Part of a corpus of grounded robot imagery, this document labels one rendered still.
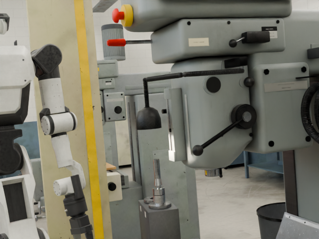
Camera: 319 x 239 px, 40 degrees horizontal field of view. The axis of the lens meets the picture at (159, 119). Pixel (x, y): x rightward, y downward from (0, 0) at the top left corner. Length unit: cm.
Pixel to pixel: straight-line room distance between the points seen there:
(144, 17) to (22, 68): 69
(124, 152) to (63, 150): 792
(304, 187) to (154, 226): 57
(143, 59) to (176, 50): 964
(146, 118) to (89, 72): 178
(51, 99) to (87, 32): 123
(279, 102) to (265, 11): 26
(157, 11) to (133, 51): 963
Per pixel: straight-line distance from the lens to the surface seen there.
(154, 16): 116
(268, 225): 324
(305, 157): 157
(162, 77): 118
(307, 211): 161
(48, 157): 293
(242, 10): 126
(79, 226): 182
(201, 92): 121
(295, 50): 136
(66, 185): 182
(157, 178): 172
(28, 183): 173
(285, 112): 132
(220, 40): 121
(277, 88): 130
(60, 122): 181
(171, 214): 171
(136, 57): 1078
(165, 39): 126
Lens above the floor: 153
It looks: 3 degrees down
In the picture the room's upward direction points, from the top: 5 degrees counter-clockwise
